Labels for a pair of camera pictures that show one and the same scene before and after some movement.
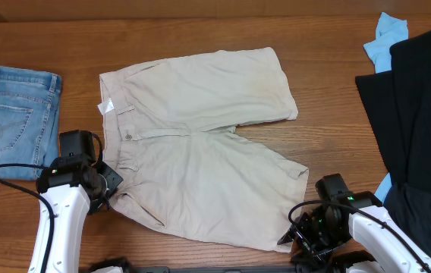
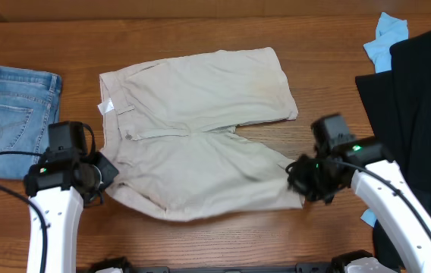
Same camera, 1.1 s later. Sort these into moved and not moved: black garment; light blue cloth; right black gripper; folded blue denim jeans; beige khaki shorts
Moved: right black gripper; beige khaki shorts
Not moved: folded blue denim jeans; black garment; light blue cloth
